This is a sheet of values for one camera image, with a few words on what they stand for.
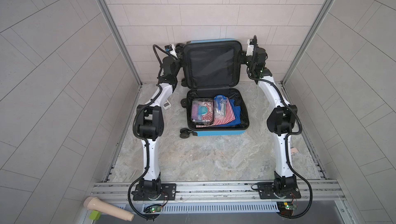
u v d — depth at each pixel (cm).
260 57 70
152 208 64
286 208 68
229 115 91
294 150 83
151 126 57
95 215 63
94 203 64
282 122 61
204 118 91
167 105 102
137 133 57
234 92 103
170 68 71
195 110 91
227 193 71
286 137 61
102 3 76
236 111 91
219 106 92
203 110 93
